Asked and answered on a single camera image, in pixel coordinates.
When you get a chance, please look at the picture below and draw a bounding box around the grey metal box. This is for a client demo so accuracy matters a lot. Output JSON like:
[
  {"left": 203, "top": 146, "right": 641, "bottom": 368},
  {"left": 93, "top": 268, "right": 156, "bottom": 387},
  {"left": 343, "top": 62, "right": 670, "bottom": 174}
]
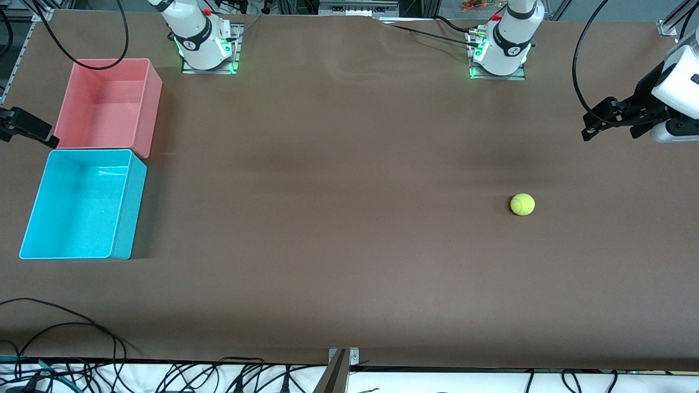
[{"left": 318, "top": 0, "right": 399, "bottom": 17}]

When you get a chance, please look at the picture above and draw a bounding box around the long black base cable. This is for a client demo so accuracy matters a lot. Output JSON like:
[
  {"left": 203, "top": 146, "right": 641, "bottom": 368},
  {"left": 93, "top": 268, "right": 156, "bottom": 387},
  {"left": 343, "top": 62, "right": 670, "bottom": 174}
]
[{"left": 390, "top": 24, "right": 482, "bottom": 49}]

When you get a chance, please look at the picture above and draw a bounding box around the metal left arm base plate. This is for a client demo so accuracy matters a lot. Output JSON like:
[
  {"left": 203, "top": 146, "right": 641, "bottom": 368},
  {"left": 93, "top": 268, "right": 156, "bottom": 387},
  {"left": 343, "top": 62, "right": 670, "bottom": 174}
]
[{"left": 469, "top": 30, "right": 526, "bottom": 81}]

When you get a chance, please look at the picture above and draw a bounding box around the short black base cable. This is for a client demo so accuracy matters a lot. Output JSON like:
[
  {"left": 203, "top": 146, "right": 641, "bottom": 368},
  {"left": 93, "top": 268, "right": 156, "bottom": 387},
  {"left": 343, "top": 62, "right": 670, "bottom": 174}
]
[{"left": 434, "top": 15, "right": 477, "bottom": 33}]

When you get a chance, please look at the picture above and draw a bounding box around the teal cable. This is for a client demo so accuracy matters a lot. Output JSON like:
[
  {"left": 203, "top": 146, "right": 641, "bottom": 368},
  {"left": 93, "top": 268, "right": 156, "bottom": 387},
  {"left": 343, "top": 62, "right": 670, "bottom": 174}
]
[{"left": 0, "top": 355, "right": 74, "bottom": 385}]

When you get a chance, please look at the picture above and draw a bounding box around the long black floor cable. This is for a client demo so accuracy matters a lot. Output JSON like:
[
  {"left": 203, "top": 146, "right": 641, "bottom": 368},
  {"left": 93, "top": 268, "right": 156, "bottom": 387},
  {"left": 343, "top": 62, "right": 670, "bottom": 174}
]
[{"left": 0, "top": 297, "right": 129, "bottom": 364}]

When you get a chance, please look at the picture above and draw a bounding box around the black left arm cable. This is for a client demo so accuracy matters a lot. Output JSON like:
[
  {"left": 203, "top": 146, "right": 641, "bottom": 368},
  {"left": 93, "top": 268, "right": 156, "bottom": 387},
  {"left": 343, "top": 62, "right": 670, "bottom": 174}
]
[{"left": 572, "top": 0, "right": 612, "bottom": 115}]

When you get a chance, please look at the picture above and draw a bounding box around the aluminium frame profile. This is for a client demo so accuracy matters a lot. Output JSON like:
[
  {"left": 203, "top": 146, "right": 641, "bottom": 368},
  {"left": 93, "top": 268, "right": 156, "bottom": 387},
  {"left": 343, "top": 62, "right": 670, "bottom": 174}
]
[{"left": 662, "top": 0, "right": 699, "bottom": 29}]

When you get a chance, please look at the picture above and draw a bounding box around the aluminium frame rail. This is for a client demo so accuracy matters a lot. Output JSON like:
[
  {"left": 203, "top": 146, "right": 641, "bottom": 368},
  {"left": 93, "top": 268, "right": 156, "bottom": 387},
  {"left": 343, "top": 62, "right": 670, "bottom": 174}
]
[{"left": 0, "top": 22, "right": 35, "bottom": 104}]

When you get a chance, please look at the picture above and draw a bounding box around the looped black floor cable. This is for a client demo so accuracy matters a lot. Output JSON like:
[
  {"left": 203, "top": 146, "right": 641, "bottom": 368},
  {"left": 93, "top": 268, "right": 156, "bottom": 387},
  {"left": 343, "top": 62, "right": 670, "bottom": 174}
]
[{"left": 14, "top": 322, "right": 120, "bottom": 377}]

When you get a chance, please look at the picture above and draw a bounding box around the grey metal bar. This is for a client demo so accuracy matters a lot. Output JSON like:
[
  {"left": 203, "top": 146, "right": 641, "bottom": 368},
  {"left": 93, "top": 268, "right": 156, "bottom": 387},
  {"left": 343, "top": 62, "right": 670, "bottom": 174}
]
[{"left": 312, "top": 349, "right": 349, "bottom": 393}]

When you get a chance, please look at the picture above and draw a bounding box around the pink plastic bin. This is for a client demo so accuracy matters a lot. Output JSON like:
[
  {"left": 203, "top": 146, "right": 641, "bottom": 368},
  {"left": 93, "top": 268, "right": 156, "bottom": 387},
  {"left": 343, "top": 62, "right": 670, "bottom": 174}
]
[{"left": 53, "top": 58, "right": 163, "bottom": 159}]

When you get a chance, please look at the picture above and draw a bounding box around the yellow-green tennis ball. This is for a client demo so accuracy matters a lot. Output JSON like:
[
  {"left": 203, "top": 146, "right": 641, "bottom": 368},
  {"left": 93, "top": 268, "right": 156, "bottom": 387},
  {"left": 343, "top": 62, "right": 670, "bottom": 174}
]
[{"left": 510, "top": 193, "right": 536, "bottom": 217}]

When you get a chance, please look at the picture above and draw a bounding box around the arched black cable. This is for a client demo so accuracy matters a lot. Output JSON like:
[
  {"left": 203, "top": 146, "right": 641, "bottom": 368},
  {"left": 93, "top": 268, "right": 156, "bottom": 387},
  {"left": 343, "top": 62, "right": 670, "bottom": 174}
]
[{"left": 218, "top": 357, "right": 266, "bottom": 393}]

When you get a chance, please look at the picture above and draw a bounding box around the blue plastic bin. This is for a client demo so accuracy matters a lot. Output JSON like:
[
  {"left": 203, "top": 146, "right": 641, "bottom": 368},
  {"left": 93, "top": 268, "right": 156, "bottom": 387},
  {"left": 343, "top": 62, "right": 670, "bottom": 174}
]
[{"left": 19, "top": 148, "right": 148, "bottom": 260}]

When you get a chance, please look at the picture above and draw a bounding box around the small metal table bracket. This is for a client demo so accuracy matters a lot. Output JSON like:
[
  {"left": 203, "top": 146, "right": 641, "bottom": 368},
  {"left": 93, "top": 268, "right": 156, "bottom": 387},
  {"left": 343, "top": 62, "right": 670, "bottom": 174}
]
[{"left": 328, "top": 348, "right": 360, "bottom": 367}]

